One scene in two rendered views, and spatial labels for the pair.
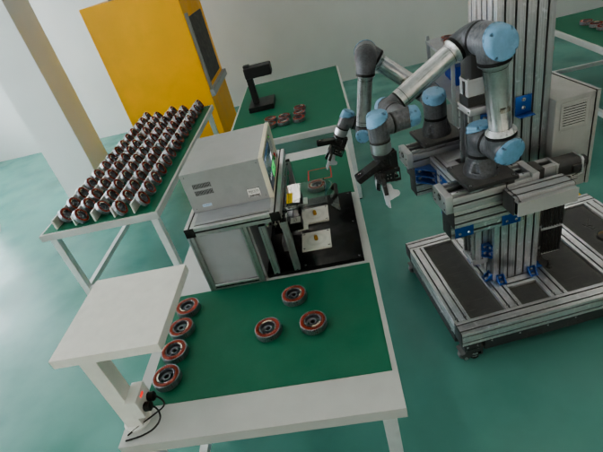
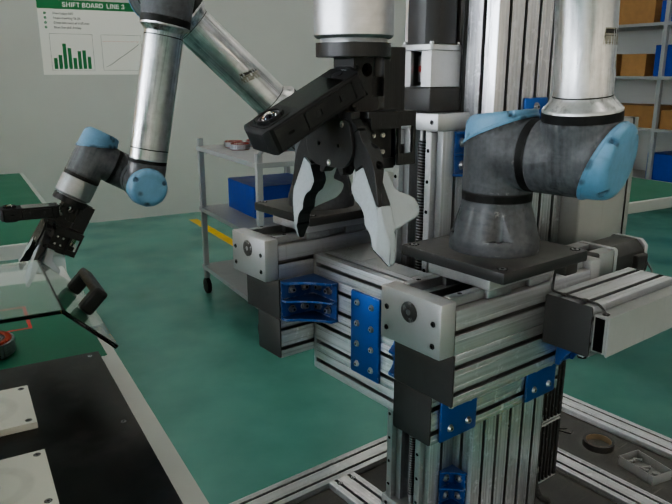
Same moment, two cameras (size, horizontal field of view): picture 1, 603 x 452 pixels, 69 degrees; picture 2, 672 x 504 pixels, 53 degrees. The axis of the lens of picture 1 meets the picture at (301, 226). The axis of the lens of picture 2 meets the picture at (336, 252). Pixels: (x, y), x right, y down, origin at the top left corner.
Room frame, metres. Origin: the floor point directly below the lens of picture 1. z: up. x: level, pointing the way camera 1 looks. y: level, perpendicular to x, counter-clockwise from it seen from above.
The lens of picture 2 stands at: (0.94, 0.06, 1.33)
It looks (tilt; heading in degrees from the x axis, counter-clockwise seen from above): 15 degrees down; 322
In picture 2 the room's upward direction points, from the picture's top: straight up
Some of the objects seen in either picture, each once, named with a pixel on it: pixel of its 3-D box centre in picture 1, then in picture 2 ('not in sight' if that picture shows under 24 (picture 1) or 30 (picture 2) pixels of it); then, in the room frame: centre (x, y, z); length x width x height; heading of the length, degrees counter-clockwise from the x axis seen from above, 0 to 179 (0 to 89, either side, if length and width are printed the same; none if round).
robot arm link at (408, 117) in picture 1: (401, 117); not in sight; (1.48, -0.45, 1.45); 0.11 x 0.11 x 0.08; 8
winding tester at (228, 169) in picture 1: (232, 165); not in sight; (2.02, 0.24, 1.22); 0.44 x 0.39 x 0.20; 172
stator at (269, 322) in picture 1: (268, 329); not in sight; (1.33, 0.25, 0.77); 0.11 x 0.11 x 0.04
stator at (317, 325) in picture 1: (313, 322); not in sight; (1.30, 0.06, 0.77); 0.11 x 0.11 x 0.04
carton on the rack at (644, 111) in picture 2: not in sight; (649, 115); (4.45, -6.78, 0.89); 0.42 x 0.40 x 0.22; 174
